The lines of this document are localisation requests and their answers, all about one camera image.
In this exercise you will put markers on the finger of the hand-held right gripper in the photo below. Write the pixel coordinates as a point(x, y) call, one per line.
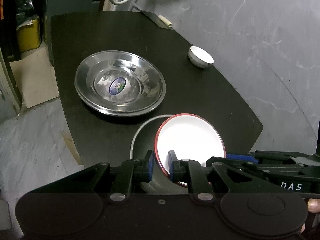
point(275, 166)
point(240, 158)

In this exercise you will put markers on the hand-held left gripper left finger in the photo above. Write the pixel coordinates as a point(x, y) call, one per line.
point(150, 166)

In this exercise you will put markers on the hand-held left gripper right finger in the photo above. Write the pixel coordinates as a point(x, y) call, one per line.
point(172, 166)

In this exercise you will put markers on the deep steel bowl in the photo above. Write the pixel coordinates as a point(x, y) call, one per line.
point(136, 137)

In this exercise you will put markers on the white bowl red rim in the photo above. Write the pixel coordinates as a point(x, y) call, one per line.
point(192, 140)

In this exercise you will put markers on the large steel plate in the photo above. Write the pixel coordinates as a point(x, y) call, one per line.
point(120, 114)

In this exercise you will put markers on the white bowl blue rim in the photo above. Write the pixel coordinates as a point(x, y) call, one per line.
point(201, 56)

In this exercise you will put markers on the person's right hand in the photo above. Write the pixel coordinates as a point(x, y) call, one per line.
point(314, 206)

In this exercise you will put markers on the cardboard sheet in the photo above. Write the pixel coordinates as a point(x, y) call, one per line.
point(35, 80)

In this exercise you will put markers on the small white roll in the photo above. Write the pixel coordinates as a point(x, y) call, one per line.
point(165, 21)

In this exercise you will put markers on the steel cleaver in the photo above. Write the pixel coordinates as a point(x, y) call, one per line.
point(153, 18)

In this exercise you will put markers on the yellow jerry can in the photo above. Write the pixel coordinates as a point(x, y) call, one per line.
point(28, 36)

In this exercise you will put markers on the dark plastic bag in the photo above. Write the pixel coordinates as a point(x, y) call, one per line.
point(26, 3)

